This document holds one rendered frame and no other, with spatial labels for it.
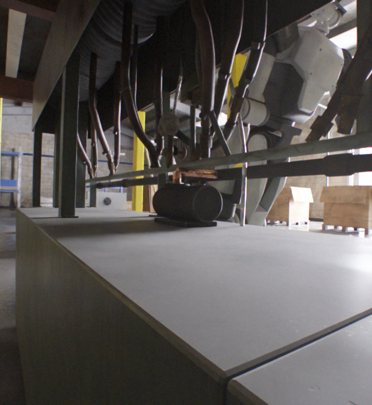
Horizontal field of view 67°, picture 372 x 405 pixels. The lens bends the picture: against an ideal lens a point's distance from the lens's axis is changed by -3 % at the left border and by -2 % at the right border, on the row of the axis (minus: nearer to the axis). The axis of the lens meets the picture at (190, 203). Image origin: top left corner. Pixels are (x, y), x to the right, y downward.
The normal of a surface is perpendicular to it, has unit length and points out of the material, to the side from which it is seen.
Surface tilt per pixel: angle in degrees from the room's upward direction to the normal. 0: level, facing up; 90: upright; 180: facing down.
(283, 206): 90
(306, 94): 116
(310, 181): 90
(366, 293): 0
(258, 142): 90
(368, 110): 90
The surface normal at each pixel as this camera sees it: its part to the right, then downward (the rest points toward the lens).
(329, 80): 0.57, 0.47
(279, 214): -0.79, -0.01
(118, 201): 0.63, 0.03
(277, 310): 0.03, -1.00
